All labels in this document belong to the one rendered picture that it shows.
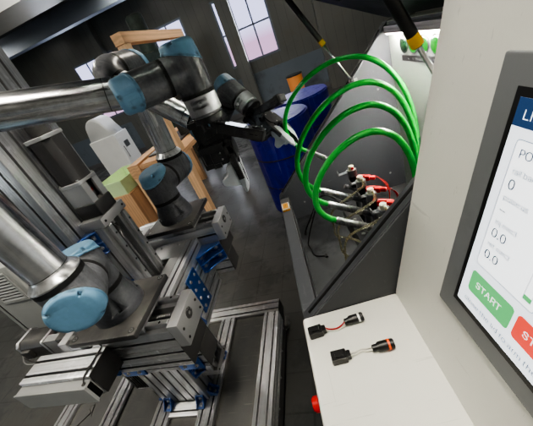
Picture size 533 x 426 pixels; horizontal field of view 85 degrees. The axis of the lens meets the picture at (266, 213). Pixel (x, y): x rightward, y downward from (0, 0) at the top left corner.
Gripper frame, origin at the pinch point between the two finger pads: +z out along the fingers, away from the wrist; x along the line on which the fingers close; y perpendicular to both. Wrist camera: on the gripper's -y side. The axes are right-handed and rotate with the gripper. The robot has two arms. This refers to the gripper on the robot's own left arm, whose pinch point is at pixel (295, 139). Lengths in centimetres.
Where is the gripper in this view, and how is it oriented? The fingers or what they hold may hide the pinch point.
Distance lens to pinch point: 99.0
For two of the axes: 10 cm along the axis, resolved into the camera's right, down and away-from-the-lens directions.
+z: 7.1, 6.9, -1.7
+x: -5.6, 4.0, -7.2
